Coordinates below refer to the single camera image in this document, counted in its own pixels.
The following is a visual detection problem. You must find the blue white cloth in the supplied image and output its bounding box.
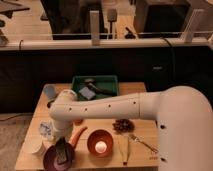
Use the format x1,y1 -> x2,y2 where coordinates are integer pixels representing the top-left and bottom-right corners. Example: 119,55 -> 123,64
39,122 -> 53,140

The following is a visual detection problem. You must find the red bowl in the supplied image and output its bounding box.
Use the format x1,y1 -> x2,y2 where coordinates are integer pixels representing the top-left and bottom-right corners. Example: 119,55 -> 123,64
87,129 -> 114,158

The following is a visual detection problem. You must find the purple bowl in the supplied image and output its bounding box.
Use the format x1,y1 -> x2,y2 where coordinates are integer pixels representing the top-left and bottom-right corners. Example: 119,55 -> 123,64
43,143 -> 75,171

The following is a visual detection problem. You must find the metal fork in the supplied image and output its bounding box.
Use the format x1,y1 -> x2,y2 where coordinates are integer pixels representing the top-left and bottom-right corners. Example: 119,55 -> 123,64
129,134 -> 158,153

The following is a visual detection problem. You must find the white egg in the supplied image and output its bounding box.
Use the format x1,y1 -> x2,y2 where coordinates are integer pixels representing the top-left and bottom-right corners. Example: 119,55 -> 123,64
95,141 -> 107,153

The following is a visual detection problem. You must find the orange fruit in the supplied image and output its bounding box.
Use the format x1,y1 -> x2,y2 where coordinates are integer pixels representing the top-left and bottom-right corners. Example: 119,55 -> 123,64
74,119 -> 83,126

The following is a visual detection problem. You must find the dark brush in tray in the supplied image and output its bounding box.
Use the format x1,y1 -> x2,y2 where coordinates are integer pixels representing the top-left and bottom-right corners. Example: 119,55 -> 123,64
83,78 -> 115,96

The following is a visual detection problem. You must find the white cup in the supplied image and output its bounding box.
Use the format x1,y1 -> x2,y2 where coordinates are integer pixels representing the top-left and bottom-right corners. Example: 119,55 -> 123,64
23,136 -> 45,156

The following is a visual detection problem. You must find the light blue cup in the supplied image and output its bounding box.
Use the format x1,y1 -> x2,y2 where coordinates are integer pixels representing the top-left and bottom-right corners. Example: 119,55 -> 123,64
43,85 -> 57,100

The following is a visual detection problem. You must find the yellow banana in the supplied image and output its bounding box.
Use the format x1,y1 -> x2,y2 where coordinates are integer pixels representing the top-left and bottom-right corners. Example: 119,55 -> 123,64
118,135 -> 129,165

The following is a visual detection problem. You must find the small metal cup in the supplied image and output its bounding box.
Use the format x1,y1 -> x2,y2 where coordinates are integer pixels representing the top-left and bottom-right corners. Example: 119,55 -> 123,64
47,100 -> 54,108

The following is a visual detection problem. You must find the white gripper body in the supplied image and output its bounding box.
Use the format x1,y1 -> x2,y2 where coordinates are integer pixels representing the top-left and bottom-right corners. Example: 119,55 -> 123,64
52,120 -> 73,140

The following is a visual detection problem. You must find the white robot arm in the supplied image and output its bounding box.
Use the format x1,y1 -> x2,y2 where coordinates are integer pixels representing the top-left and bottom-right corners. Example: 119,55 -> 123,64
50,86 -> 213,171

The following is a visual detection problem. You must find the green tray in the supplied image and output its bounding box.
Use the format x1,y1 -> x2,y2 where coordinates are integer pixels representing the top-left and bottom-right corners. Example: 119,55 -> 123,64
71,75 -> 119,101

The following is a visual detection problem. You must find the orange carrot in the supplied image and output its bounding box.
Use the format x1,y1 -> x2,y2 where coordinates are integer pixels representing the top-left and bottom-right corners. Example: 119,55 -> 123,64
69,126 -> 87,147

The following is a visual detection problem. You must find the bunch of dark grapes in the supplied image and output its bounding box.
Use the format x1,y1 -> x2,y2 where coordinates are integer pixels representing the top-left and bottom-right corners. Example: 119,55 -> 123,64
113,119 -> 135,133

